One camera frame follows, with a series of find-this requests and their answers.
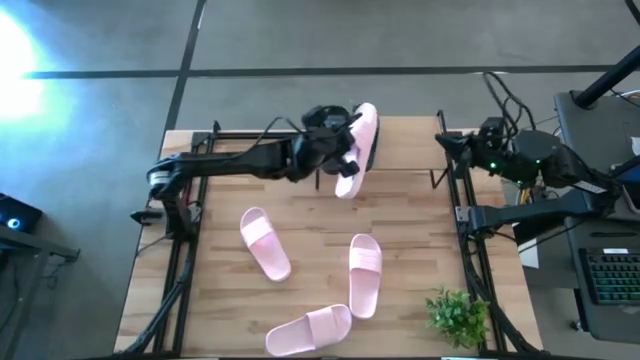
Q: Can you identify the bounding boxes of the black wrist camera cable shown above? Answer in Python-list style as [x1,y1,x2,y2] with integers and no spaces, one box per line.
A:
[212,115,306,151]
[481,71,539,132]

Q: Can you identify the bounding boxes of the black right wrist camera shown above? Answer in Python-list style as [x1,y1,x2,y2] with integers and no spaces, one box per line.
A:
[479,116,507,142]

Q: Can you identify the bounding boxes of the black tablet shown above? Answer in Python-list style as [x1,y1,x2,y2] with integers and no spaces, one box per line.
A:
[602,155,640,214]

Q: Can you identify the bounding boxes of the wooden shelf with black frame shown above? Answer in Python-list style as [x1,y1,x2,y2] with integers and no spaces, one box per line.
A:
[314,109,451,191]

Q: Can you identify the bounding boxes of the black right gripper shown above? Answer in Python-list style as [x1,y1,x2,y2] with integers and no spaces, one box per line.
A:
[434,133,494,174]

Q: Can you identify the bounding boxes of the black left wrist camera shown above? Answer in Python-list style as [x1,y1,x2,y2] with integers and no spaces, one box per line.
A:
[301,105,324,134]

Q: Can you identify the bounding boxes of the black metal rig frame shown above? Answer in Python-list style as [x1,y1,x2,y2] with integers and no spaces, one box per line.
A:
[117,110,544,359]

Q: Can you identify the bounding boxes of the black left wrist camera cable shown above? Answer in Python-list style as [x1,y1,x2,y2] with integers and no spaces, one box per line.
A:
[212,115,306,151]

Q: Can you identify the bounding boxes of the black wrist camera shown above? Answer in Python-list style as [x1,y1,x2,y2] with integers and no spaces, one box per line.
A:
[479,116,507,142]
[301,105,324,134]

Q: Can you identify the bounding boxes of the black device with blue ring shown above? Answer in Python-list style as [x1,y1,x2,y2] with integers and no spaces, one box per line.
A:
[0,192,45,235]

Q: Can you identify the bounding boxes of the grey side table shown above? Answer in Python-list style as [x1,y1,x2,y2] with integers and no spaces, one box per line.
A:
[552,89,640,221]

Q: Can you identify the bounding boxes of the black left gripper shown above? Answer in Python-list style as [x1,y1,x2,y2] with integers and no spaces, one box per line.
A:
[298,114,364,179]

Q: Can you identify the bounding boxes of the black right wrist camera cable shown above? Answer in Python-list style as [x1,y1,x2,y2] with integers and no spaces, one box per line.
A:
[481,71,539,132]

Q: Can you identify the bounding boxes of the dark grey desk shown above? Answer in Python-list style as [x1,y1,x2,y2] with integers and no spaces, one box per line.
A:
[563,215,640,346]

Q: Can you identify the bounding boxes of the black round pole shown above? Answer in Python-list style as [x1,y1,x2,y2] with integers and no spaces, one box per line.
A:
[572,47,640,110]

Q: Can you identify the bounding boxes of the black metal stand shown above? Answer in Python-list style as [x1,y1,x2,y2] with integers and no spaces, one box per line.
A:
[0,224,81,360]

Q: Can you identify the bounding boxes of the black backlit keyboard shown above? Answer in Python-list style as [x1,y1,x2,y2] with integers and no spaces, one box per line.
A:
[579,247,640,306]

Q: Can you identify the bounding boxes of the pink rubber slide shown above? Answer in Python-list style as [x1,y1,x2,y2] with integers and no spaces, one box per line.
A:
[264,303,354,358]
[333,102,380,200]
[238,206,293,283]
[347,233,384,320]

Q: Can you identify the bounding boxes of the small green artificial plant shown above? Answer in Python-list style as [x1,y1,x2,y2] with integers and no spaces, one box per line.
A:
[424,285,492,350]

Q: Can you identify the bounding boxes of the white paper sheet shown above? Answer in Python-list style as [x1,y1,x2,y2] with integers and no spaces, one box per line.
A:
[516,234,541,271]

